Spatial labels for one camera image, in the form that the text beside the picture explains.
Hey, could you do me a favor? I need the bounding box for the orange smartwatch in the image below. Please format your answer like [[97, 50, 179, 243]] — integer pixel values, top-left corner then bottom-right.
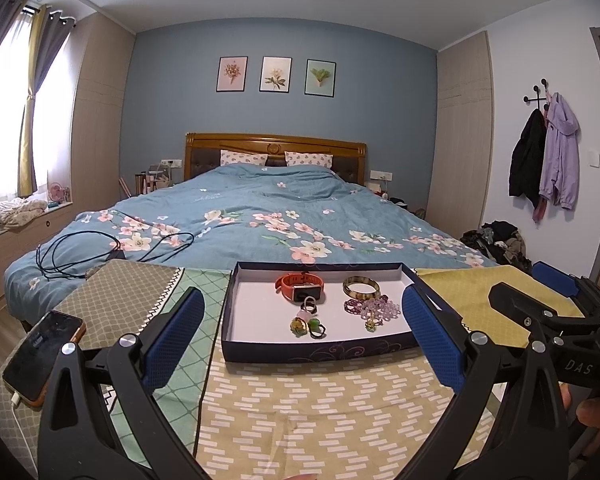
[[275, 271, 326, 303]]

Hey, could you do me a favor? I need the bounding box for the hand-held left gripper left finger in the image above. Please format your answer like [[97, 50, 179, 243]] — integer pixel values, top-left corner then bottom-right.
[[36, 286, 206, 480]]

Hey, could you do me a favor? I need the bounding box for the purple jacket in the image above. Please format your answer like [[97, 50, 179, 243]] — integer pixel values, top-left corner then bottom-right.
[[539, 92, 580, 211]]

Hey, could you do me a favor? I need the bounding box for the row of cosmetic bottles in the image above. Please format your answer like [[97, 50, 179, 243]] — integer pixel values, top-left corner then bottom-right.
[[120, 162, 173, 196]]

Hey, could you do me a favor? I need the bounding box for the small pink fan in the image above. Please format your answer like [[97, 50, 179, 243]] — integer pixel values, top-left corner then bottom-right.
[[47, 182, 71, 206]]

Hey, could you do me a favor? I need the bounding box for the white flower framed picture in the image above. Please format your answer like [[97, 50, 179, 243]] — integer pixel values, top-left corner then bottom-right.
[[259, 56, 292, 94]]

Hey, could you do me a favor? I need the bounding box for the crumpled cream blanket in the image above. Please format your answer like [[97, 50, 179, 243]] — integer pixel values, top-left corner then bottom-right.
[[0, 197, 48, 231]]

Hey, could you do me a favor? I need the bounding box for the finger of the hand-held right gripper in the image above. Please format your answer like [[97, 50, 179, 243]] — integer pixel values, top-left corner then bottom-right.
[[532, 261, 600, 317], [487, 282, 600, 343]]

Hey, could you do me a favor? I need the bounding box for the amber bangle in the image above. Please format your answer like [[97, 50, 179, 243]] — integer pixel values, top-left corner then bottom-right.
[[342, 276, 381, 300]]

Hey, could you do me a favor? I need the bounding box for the black wall coat rack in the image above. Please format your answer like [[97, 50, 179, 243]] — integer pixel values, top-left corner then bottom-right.
[[522, 78, 553, 111]]

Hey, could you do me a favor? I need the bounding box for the dark blue shallow box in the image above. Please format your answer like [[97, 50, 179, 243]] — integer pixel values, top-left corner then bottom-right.
[[221, 261, 448, 363]]

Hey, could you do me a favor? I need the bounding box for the patchwork cloth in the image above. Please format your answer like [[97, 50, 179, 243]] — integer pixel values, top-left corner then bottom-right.
[[0, 262, 586, 480]]

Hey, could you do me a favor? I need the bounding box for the wooden headboard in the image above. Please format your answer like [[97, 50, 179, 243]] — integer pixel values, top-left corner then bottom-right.
[[184, 132, 368, 186]]

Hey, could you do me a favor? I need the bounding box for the pile of dark clothes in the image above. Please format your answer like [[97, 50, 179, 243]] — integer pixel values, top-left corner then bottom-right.
[[460, 220, 533, 273]]

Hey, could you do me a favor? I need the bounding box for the pink flower framed picture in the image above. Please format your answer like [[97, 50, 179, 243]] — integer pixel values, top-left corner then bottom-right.
[[216, 56, 249, 93]]

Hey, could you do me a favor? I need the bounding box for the beige window seat cabinet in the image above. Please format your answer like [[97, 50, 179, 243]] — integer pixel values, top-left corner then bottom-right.
[[0, 200, 83, 321]]

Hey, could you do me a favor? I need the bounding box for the patterned white pillow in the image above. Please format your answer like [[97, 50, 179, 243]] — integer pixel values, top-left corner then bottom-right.
[[220, 150, 269, 167], [285, 151, 335, 168]]

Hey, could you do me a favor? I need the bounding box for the black cable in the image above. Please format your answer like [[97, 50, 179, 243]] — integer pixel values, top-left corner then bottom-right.
[[36, 215, 196, 281]]

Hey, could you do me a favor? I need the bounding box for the yellow and grey curtain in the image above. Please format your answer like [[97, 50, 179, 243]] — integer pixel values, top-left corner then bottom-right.
[[17, 4, 76, 198]]

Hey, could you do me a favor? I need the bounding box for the black jacket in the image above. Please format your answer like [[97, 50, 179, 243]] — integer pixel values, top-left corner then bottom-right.
[[509, 108, 548, 208]]

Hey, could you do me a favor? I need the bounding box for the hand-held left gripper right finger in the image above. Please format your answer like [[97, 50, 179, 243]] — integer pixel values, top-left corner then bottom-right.
[[395, 284, 571, 480]]

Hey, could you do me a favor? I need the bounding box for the bed with floral blue duvet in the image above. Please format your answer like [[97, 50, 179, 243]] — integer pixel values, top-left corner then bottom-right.
[[4, 166, 501, 321]]

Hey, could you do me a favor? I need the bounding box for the white charging cable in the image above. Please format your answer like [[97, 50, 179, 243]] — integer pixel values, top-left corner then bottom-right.
[[9, 392, 31, 466]]

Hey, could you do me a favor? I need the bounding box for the black smartphone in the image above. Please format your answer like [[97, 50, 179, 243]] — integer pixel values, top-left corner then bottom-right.
[[2, 310, 87, 408]]

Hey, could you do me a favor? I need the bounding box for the green leaf framed picture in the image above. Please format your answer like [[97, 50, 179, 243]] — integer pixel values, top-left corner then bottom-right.
[[305, 59, 337, 97]]

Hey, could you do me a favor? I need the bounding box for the clear crystal bead bracelet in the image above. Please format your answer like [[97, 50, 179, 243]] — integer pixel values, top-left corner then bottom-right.
[[362, 297, 401, 323]]

